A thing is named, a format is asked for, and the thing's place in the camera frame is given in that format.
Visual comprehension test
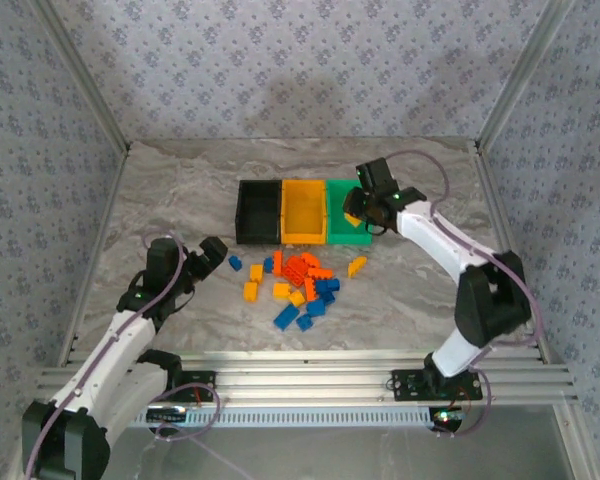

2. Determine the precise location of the translucent orange-red lego brick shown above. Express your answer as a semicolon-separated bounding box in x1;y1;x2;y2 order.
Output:
283;256;310;287

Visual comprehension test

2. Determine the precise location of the long blue lego brick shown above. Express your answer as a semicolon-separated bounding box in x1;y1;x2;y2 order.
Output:
272;303;301;332

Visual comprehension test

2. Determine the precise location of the green plastic bin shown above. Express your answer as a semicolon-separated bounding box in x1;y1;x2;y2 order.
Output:
324;178;374;246

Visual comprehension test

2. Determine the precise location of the yellow plastic bin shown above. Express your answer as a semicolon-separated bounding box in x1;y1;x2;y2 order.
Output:
279;178;330;246

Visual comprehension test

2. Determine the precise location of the black plastic bin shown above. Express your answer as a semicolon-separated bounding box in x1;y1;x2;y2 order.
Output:
234;179;285;246

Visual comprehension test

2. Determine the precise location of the dark circuit board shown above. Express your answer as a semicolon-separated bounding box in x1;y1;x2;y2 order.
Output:
147;406;189;424

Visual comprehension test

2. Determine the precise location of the circuit board with green light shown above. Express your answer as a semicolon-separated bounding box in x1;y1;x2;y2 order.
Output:
428;406;464;434

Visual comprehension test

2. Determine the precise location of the aluminium table side rail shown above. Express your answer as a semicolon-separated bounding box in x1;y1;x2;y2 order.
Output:
472;142;554;364
57;142;131;369

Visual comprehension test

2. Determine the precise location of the aluminium front frame beam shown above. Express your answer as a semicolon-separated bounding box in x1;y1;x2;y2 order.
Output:
32;348;580;407

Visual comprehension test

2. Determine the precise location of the white slotted cable duct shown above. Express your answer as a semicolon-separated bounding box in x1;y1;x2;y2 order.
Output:
127;404;434;430

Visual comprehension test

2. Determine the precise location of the aluminium frame post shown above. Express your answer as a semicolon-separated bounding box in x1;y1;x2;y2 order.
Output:
29;0;132;154
552;403;599;480
474;0;579;151

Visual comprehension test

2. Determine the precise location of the aluminium lower frame post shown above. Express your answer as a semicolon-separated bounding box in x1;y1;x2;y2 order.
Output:
552;403;599;480

